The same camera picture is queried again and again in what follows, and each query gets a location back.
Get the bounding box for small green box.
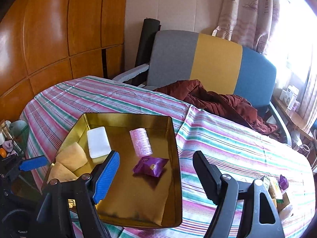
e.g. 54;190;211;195
262;175;284;204

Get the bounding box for patterned curtain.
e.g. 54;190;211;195
212;0;280;54

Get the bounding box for pink hair roller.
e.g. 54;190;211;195
130;128;152;157

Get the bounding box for wooden wardrobe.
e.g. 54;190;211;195
1;0;126;121

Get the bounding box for white boxes on desk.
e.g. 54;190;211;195
279;85;300;112

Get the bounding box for purple candy packet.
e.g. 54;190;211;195
279;175;289;191
133;156;169;177

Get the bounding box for gold metal tray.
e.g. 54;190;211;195
41;112;183;228

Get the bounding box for grey yellow blue chair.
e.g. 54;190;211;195
114;30;292;145

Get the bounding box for wooden side desk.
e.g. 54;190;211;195
271;96;315;141

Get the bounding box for black rolled mat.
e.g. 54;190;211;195
133;17;162;85

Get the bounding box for white soap block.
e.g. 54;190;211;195
87;126;112;159

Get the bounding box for striped tablecloth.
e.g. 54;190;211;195
20;76;315;237

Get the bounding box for dark red cloth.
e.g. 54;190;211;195
155;80;278;135

